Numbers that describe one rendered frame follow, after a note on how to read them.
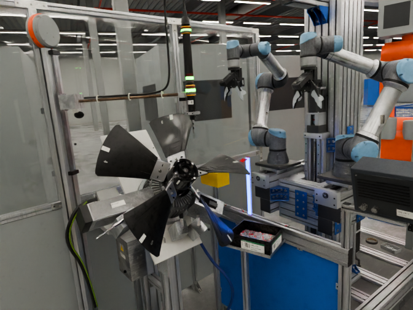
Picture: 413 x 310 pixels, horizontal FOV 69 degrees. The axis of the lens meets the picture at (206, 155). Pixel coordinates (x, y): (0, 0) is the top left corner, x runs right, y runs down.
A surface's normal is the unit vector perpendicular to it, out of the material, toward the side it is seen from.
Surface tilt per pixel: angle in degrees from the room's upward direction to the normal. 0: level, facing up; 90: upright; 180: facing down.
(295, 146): 90
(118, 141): 74
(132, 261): 90
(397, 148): 90
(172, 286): 90
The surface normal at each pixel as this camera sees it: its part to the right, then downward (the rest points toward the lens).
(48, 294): 0.64, 0.11
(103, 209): 0.45, -0.54
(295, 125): 0.41, 0.15
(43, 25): 0.96, -0.01
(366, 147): 0.00, 0.31
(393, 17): -0.61, 0.20
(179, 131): -0.18, -0.52
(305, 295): -0.77, 0.18
